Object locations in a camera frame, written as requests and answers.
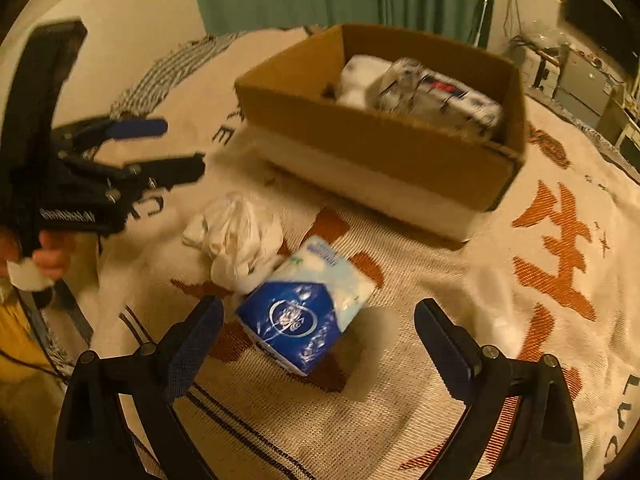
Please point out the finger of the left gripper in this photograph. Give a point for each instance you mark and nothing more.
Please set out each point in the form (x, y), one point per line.
(160, 172)
(91, 133)

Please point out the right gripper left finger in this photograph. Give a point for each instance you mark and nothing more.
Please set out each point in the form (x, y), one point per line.
(162, 373)

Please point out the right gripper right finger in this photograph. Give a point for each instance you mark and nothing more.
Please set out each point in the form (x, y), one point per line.
(480, 377)

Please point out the white lace cloth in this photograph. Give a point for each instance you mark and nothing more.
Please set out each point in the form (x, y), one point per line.
(241, 236)

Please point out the blue tissue pack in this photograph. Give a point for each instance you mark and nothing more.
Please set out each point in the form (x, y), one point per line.
(299, 312)

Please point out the person's left hand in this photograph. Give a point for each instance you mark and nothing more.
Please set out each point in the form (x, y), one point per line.
(52, 259)

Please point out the striped checked cloth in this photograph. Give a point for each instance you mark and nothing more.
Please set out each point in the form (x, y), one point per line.
(167, 73)

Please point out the cream blanket with orange characters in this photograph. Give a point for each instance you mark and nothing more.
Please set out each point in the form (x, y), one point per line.
(317, 371)

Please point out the white plush item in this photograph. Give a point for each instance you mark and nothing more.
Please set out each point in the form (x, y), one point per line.
(360, 81)

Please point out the brown cardboard box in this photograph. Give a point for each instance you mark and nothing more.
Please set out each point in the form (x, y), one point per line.
(423, 175)

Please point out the black white patterned bundle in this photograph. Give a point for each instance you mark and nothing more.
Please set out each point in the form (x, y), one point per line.
(408, 88)

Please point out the small grey fridge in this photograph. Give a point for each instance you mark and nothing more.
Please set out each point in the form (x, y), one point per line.
(581, 89)

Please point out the white cabinet heater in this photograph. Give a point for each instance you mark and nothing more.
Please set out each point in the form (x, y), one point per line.
(538, 71)

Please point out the black wall television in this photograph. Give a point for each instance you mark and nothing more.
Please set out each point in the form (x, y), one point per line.
(607, 29)

